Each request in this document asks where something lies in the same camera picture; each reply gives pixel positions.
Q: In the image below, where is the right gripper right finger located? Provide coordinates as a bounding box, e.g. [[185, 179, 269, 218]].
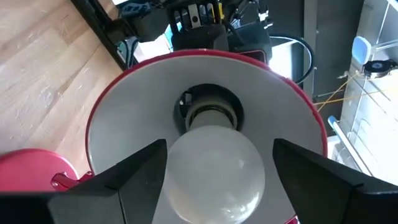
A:
[[272, 138, 398, 224]]

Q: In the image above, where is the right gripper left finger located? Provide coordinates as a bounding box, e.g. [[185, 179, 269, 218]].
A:
[[0, 139, 169, 224]]

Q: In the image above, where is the red desk lamp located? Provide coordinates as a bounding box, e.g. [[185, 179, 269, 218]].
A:
[[0, 49, 329, 224]]

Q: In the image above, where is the white lightbulb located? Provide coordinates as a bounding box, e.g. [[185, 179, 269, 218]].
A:
[[160, 110, 267, 224]]

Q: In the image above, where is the white printed box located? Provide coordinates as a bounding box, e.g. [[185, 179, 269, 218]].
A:
[[136, 32, 174, 62]]

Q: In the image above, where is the black aluminium table frame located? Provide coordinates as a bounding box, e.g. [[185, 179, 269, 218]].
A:
[[70, 0, 139, 71]]

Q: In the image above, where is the yellow cable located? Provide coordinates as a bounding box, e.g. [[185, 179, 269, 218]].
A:
[[316, 70, 392, 113]]

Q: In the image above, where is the thick black cable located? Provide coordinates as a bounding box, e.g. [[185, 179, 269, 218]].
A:
[[269, 34, 315, 85]]

